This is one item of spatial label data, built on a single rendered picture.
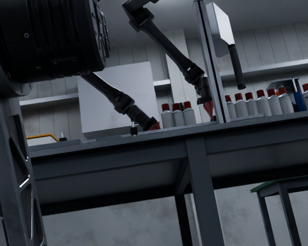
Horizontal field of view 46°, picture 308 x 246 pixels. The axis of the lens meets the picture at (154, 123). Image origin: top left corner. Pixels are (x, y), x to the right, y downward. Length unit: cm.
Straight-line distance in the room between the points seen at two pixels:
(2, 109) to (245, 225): 433
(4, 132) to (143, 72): 420
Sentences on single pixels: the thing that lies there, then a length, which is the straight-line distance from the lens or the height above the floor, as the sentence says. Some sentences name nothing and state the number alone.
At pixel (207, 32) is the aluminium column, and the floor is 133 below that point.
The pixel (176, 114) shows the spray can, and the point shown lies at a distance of 163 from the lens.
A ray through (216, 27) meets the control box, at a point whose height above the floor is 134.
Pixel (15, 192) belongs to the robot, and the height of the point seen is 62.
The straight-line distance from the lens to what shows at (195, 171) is 115.
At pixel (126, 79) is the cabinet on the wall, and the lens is 475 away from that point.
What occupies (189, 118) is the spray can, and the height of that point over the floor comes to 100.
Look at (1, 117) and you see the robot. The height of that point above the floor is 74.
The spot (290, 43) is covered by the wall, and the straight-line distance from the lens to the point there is 570.
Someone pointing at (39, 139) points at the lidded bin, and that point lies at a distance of 438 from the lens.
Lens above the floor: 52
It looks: 17 degrees up
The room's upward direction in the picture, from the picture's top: 9 degrees counter-clockwise
